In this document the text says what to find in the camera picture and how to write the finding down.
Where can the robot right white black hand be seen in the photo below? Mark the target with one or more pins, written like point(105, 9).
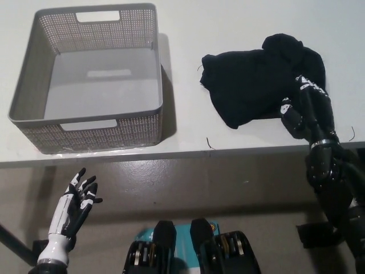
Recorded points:
point(316, 117)

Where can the robot left white black hand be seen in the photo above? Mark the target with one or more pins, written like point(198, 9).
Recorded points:
point(64, 217)

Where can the black t-shirt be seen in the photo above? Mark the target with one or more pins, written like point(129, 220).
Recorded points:
point(251, 85)

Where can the black table foot plate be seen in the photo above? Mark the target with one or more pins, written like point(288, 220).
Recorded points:
point(40, 246)
point(312, 232)

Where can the black table leg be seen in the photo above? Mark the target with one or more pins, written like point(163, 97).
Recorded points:
point(15, 242)

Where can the clear tape strip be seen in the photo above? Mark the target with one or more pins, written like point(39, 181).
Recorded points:
point(85, 152)

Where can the robot left black body block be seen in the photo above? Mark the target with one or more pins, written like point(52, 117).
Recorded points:
point(164, 241)

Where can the robot black body block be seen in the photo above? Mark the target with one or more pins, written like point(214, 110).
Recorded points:
point(164, 241)
point(228, 252)

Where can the grey perforated plastic basket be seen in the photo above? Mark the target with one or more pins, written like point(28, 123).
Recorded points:
point(99, 91)

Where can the robot right black body block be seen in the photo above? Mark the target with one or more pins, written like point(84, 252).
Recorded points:
point(228, 252)

